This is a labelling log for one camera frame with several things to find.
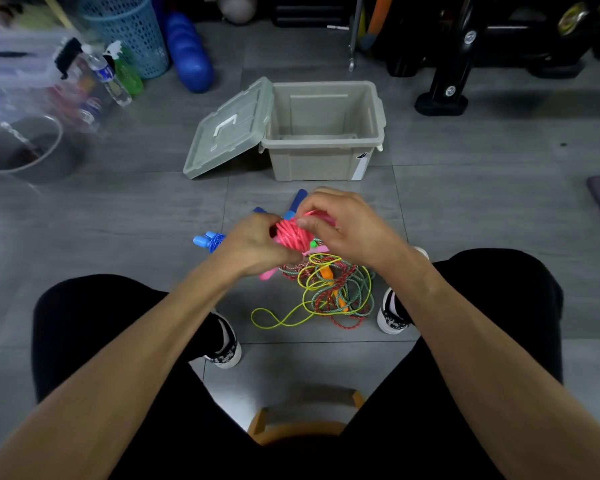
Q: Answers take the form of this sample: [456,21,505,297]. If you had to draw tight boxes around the person's right hand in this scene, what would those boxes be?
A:
[295,187,411,273]

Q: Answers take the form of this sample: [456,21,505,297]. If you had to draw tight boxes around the person's left hand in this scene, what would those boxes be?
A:
[215,212,303,278]

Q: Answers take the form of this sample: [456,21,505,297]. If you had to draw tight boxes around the hot pink skipping rope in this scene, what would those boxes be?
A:
[259,209,337,281]

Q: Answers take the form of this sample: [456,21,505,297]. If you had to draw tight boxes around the blue-handled jump rope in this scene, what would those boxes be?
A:
[193,231,227,254]

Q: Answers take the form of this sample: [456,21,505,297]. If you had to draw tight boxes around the pile of colourful jump ropes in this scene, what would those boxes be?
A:
[250,188,376,329]

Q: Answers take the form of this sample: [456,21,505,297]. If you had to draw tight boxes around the grey plastic storage box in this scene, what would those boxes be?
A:
[259,80,387,182]

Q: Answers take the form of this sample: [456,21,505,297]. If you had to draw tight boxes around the person's left forearm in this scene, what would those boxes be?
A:
[0,259,241,480]

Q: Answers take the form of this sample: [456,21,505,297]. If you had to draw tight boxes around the person's right forearm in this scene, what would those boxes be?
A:
[385,249,600,480]

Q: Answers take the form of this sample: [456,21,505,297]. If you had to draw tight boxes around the grey-green box lid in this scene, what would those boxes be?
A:
[183,77,275,181]

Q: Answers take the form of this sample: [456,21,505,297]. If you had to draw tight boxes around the person's right leg black trousers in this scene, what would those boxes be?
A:
[339,248,565,480]

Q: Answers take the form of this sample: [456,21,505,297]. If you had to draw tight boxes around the person's leg black trousers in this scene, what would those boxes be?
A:
[31,274,261,480]
[339,248,565,480]

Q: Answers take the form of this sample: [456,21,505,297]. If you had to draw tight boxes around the person's left leg black trousers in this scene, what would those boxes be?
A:
[31,274,261,480]

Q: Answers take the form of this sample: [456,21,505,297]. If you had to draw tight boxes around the white right shoe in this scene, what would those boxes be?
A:
[377,246,430,335]

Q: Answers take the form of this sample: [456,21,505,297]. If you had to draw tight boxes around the white shoe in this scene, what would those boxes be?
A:
[203,312,243,369]
[377,246,430,335]

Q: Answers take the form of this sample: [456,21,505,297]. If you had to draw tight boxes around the white left shoe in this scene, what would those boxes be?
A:
[203,312,243,369]

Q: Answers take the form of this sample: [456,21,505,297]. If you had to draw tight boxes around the wooden stool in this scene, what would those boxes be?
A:
[247,389,367,445]

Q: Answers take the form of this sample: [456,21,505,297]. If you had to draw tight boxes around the black dumbbell rack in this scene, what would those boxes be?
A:
[375,0,600,117]

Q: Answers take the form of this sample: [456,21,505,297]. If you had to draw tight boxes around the grey metal bowl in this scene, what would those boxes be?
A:
[0,114,86,185]

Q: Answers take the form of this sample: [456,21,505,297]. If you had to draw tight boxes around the green spray bottle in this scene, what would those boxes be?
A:
[103,40,145,97]

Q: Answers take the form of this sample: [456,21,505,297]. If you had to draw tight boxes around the clear water bottle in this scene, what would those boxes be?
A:
[81,43,133,107]

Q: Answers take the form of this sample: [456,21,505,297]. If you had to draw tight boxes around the orange and green foam stick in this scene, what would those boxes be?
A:
[359,0,395,51]

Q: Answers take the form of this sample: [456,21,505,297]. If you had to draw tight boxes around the beige exercise ball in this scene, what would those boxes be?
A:
[215,0,259,25]

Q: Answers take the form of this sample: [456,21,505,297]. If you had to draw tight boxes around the light blue mesh basket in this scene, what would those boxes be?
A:
[77,0,170,79]

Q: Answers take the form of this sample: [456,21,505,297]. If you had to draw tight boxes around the clear plastic lidded bin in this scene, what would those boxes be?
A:
[0,28,111,133]

